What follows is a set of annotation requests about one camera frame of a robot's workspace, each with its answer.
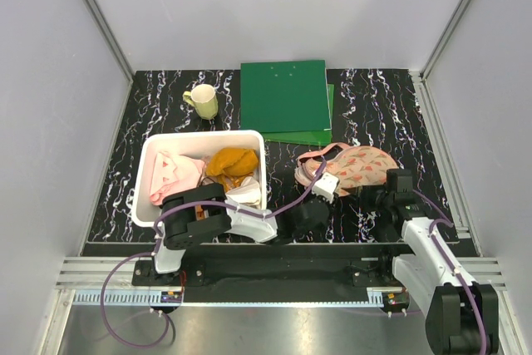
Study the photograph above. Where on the pale green mug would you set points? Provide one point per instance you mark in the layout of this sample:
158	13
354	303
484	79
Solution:
204	100

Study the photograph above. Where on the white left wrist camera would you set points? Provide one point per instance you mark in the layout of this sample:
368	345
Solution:
326	187

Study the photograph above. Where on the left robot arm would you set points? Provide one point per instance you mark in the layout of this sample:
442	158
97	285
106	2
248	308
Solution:
197	216

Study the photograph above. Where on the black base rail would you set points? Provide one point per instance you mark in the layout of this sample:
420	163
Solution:
253	273

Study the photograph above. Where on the orange bra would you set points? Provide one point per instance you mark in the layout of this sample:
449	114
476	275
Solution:
230	166

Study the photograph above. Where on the white bra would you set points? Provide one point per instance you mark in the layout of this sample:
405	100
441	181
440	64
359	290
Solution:
248	193

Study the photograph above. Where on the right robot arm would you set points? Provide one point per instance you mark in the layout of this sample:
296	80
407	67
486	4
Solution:
461	314

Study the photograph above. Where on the green folder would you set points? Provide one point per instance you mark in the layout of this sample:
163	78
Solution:
288	102

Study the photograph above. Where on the white plastic bin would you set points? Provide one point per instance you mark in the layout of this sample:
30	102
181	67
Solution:
196	145

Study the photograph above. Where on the light pink floral garment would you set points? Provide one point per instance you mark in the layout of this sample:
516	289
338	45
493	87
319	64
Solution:
172	174

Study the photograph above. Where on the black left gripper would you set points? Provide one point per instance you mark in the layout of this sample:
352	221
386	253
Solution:
330	207

